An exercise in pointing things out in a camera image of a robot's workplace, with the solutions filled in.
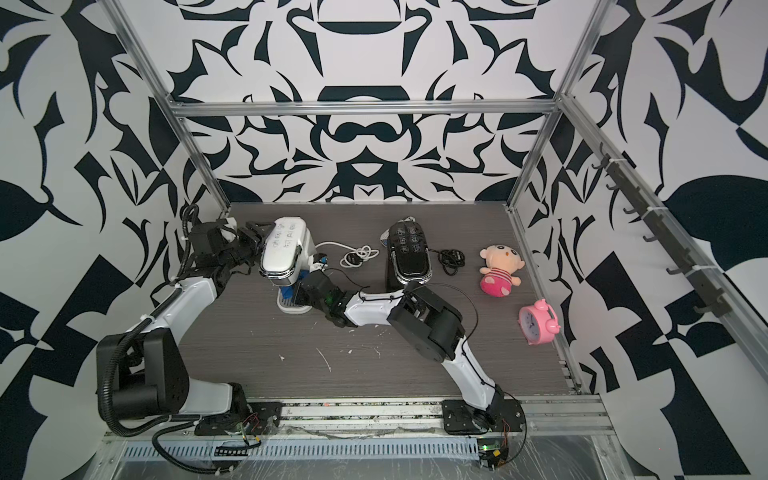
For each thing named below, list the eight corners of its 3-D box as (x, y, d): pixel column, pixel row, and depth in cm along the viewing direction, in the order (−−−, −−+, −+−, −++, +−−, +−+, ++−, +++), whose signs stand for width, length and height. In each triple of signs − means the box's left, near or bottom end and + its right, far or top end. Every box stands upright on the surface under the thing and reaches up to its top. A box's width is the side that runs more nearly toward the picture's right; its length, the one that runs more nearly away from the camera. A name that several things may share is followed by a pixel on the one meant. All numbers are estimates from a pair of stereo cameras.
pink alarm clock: (528, 349, 87) (544, 334, 78) (515, 318, 93) (528, 301, 84) (546, 347, 88) (564, 331, 79) (532, 316, 94) (547, 298, 85)
